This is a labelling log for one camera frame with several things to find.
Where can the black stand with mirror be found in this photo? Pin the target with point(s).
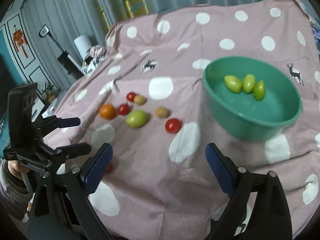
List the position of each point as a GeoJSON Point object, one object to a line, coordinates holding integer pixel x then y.
{"type": "Point", "coordinates": [67, 61]}

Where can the small tan fruit back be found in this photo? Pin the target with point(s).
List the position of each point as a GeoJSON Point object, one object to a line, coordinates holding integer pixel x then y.
{"type": "Point", "coordinates": [139, 100]}

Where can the green fruit middle in bowl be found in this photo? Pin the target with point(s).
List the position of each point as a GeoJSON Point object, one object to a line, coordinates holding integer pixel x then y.
{"type": "Point", "coordinates": [248, 83]}

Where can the orange tangerine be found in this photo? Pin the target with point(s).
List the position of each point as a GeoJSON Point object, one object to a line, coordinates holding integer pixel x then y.
{"type": "Point", "coordinates": [107, 111]}

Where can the grey pleated curtain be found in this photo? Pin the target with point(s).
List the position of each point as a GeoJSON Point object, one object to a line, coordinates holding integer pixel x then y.
{"type": "Point", "coordinates": [68, 19]}

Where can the grey sleeve forearm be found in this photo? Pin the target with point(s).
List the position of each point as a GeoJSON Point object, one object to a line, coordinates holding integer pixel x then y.
{"type": "Point", "coordinates": [14, 194]}

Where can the tan round fruit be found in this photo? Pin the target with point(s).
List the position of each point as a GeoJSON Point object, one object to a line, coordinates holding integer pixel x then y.
{"type": "Point", "coordinates": [161, 112]}

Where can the small red tomato back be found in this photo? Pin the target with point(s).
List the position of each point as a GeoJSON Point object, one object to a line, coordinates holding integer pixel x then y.
{"type": "Point", "coordinates": [131, 96]}

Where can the crumpled floral cloth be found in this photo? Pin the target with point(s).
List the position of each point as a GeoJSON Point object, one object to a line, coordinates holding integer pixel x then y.
{"type": "Point", "coordinates": [93, 57]}

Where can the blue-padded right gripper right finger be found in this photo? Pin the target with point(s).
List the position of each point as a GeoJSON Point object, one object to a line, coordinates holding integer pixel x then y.
{"type": "Point", "coordinates": [257, 207]}

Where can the green fruit right in bowl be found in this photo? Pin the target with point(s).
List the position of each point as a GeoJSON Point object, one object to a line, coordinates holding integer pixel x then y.
{"type": "Point", "coordinates": [259, 90]}

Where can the large green round fruit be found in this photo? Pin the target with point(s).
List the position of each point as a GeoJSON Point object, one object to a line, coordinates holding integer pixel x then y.
{"type": "Point", "coordinates": [136, 118]}

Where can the white cylinder lamp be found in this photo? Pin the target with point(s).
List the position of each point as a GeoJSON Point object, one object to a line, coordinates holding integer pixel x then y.
{"type": "Point", "coordinates": [83, 45]}

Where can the green fruit left in bowl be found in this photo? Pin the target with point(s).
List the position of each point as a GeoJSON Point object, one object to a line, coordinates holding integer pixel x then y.
{"type": "Point", "coordinates": [233, 83]}

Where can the green plastic bowl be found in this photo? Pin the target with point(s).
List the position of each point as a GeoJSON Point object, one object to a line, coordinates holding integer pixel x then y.
{"type": "Point", "coordinates": [240, 114]}

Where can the small red tomato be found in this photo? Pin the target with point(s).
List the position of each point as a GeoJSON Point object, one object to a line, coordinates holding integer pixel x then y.
{"type": "Point", "coordinates": [131, 96]}
{"type": "Point", "coordinates": [124, 109]}
{"type": "Point", "coordinates": [109, 168]}

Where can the pink polka dot cloth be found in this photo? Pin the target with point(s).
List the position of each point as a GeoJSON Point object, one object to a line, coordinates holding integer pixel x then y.
{"type": "Point", "coordinates": [162, 187]}

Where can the large red tomato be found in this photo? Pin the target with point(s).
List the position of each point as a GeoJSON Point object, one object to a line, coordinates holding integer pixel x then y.
{"type": "Point", "coordinates": [173, 125]}

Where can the potted green plant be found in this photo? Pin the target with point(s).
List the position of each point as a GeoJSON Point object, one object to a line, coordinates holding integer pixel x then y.
{"type": "Point", "coordinates": [48, 93]}

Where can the green fruit in bowl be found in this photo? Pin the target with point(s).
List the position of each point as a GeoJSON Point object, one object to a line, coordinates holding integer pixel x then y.
{"type": "Point", "coordinates": [248, 83]}
{"type": "Point", "coordinates": [259, 90]}
{"type": "Point", "coordinates": [233, 83]}

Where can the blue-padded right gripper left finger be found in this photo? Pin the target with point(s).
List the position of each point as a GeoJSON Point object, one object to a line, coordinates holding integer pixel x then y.
{"type": "Point", "coordinates": [80, 184]}

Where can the red Chinese knot decoration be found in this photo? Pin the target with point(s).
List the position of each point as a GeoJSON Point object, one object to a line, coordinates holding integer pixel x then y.
{"type": "Point", "coordinates": [19, 40]}

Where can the person's left hand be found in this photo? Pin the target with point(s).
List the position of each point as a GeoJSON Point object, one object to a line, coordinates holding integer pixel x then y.
{"type": "Point", "coordinates": [16, 169]}

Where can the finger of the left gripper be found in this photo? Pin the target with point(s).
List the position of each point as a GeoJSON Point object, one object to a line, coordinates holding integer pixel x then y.
{"type": "Point", "coordinates": [65, 122]}
{"type": "Point", "coordinates": [69, 152]}

